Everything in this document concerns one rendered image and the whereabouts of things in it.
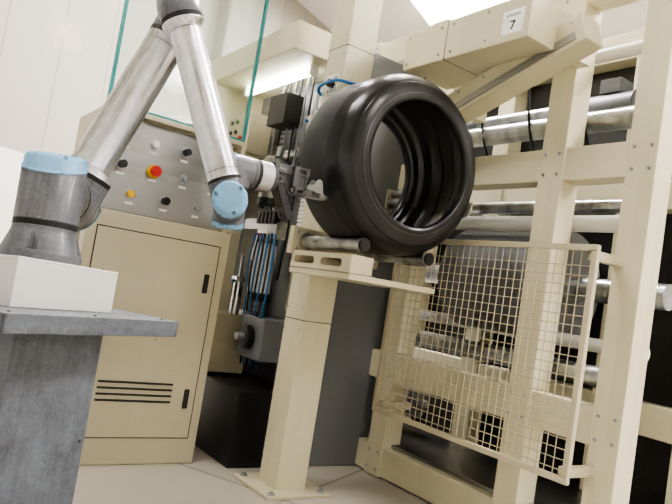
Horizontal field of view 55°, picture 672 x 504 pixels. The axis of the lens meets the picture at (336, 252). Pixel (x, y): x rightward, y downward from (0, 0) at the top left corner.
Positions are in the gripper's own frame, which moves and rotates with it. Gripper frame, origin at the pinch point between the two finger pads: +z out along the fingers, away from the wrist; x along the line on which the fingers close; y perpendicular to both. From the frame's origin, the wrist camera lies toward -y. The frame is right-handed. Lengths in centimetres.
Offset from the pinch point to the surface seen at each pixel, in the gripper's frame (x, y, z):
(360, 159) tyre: -12.3, 12.6, 2.8
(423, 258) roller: -7.5, -12.2, 38.5
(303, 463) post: 28, -92, 28
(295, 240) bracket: 26.0, -12.4, 8.0
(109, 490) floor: 38, -102, -38
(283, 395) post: 33, -68, 18
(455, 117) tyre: -13, 36, 38
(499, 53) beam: -17, 61, 50
